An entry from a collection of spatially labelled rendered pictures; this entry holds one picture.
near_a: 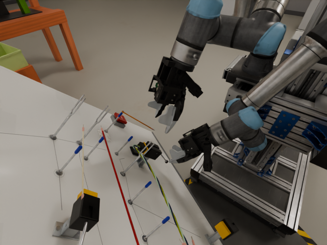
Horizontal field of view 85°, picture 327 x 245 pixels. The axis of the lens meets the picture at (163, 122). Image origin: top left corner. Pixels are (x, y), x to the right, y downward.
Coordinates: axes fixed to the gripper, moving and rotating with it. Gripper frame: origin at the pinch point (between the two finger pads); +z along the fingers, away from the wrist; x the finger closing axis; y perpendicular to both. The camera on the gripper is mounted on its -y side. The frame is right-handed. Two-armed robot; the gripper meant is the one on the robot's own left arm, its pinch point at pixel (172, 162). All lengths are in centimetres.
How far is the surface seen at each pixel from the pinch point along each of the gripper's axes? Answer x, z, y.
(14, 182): 44, 2, 24
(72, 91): -158, 176, 119
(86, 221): 44.0, -7.5, 12.0
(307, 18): -531, -233, 7
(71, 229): 44.2, -3.1, 11.8
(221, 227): 14.3, -10.0, -20.9
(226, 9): -411, -82, 122
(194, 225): 12.6, -0.7, -19.5
